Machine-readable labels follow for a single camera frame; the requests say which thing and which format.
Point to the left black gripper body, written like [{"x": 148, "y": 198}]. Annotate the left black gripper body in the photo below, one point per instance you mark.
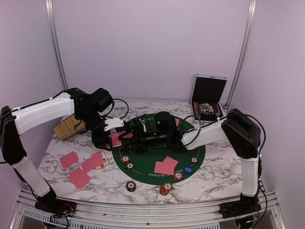
[{"x": 97, "y": 139}]

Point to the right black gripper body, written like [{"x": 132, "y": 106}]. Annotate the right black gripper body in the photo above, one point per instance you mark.
[{"x": 150, "y": 140}]

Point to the red playing card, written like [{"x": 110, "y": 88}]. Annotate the red playing card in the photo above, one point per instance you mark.
[{"x": 115, "y": 141}]

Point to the red playing card deck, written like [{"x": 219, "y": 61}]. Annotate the red playing card deck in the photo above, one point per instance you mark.
[{"x": 94, "y": 161}]

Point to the red card pile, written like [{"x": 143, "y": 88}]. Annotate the red card pile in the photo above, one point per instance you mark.
[
  {"x": 69, "y": 159},
  {"x": 79, "y": 178}
]

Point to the black poker chip stack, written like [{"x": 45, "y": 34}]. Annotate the black poker chip stack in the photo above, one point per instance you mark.
[{"x": 131, "y": 186}]

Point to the red card pile front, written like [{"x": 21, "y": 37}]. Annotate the red card pile front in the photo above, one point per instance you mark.
[{"x": 79, "y": 178}]

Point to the red poker chip stack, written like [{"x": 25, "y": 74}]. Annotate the red poker chip stack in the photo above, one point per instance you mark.
[{"x": 166, "y": 188}]

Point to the blue small blind button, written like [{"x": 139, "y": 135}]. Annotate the blue small blind button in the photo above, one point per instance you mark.
[{"x": 188, "y": 170}]

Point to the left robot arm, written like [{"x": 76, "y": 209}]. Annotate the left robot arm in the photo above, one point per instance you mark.
[{"x": 16, "y": 121}]

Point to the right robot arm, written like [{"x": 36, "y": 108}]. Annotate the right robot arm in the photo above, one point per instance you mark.
[{"x": 237, "y": 128}]

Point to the playing card box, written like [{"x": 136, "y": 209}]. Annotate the playing card box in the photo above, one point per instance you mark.
[{"x": 105, "y": 162}]

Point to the round green poker mat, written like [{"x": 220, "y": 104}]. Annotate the round green poker mat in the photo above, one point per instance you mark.
[{"x": 145, "y": 163}]

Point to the woven bamboo tray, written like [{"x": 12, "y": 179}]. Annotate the woven bamboo tray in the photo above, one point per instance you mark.
[{"x": 68, "y": 127}]

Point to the aluminium poker chip case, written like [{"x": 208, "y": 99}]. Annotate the aluminium poker chip case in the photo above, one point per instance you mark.
[{"x": 206, "y": 94}]

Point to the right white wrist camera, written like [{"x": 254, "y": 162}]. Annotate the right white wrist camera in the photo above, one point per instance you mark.
[{"x": 141, "y": 120}]

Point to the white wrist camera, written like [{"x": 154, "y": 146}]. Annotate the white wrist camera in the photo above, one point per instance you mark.
[
  {"x": 141, "y": 120},
  {"x": 113, "y": 123}
]

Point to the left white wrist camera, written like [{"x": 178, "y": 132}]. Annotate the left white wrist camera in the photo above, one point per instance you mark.
[{"x": 113, "y": 123}]

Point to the front aluminium rail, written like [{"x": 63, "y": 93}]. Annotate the front aluminium rail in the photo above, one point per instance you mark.
[{"x": 194, "y": 215}]

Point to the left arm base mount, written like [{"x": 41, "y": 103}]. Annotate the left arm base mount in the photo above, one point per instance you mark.
[{"x": 59, "y": 207}]

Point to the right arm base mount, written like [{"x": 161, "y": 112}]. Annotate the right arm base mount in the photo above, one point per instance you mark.
[{"x": 237, "y": 208}]

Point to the left aluminium frame post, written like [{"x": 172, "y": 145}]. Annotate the left aluminium frame post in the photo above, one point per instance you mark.
[{"x": 55, "y": 43}]

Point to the aluminium frame post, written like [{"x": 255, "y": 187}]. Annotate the aluminium frame post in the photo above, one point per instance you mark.
[
  {"x": 55, "y": 43},
  {"x": 245, "y": 45}
]

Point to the right aluminium frame post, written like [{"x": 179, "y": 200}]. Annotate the right aluminium frame post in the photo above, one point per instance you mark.
[{"x": 245, "y": 45}]

